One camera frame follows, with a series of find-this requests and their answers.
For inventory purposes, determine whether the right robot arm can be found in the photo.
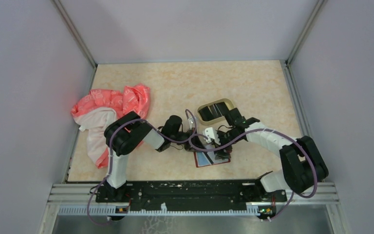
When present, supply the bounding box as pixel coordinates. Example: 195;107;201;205
204;108;329;201

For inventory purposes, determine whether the beige oval tray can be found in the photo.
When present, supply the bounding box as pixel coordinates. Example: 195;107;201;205
197;98;236;126

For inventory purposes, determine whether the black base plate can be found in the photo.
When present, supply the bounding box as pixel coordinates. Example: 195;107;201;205
95;179;287;212

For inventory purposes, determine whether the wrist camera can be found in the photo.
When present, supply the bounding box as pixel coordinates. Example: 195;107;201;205
188;116;197;130
203;127;220;145

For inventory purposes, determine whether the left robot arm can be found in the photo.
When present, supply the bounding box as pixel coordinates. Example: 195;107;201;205
103;111;205;202

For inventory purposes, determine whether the red card holder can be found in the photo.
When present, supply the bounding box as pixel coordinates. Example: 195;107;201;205
194;152;231;168

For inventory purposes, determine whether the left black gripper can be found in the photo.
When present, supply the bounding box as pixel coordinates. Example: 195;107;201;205
170;128;207;154

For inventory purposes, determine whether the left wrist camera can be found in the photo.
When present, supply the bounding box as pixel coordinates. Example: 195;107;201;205
188;116;197;130

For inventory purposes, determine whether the pink white cloth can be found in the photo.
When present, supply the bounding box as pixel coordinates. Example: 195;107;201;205
71;83;151;168

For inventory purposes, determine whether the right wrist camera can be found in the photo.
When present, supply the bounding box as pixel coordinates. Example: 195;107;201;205
203;127;220;145

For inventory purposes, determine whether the aluminium frame rail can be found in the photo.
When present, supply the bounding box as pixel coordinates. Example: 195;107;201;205
48;180;339;216

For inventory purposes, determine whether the black credit card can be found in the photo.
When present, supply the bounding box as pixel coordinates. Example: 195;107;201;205
213;102;229;117
198;106;213;121

